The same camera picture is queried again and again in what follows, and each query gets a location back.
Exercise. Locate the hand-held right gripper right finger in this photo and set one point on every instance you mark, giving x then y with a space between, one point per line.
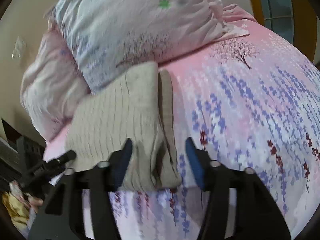
195 165

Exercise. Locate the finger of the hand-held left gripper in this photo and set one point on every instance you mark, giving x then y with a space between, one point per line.
65 157

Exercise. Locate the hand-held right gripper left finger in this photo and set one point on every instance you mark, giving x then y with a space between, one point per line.
122 165

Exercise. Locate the person's left hand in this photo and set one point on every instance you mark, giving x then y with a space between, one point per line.
35 201

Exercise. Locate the yellow cloth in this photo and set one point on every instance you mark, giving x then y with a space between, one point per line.
13 210

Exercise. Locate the dark furniture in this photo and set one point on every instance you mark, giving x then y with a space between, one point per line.
10 150

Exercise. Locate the pink lavender print bed sheet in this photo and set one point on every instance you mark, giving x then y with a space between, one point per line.
250 130

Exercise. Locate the pink floral pillow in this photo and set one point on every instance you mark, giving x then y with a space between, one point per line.
47 87

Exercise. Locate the tree print floral pillow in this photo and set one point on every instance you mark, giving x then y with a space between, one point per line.
140 22

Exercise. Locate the wooden framed window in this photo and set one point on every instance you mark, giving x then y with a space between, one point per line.
275 2

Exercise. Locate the clear plastic wall item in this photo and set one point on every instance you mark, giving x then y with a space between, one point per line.
19 47

